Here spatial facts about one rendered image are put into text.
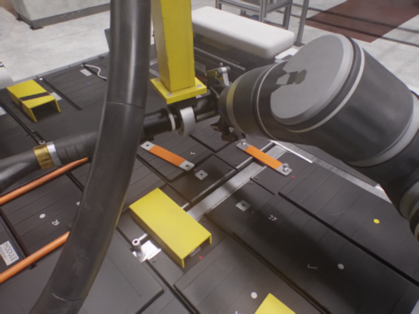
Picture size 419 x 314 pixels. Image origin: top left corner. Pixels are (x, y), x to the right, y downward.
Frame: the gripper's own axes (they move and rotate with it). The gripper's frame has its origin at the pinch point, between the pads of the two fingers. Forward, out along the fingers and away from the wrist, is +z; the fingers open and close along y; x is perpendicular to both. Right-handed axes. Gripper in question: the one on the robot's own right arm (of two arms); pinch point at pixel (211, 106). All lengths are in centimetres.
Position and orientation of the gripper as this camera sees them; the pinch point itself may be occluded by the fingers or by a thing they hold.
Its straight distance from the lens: 66.6
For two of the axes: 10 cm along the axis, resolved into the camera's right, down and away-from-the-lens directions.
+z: -4.1, -1.3, 9.0
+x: 8.8, -3.3, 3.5
